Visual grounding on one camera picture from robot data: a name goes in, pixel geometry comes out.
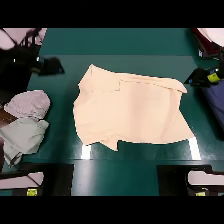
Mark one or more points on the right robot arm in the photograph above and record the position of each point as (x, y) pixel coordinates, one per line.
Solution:
(204, 177)

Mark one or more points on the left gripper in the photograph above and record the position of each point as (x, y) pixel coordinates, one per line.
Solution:
(51, 66)

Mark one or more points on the pale green garment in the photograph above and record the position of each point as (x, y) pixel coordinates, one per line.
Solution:
(21, 136)

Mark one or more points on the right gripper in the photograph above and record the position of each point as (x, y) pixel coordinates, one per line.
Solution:
(199, 77)

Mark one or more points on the grey speckled garment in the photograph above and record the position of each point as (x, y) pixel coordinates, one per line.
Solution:
(28, 104)

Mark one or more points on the cream shirt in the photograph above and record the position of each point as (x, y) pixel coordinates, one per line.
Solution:
(130, 110)

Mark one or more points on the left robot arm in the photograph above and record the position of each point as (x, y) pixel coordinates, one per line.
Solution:
(16, 68)

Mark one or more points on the blue garment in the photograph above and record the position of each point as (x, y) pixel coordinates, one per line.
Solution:
(216, 100)

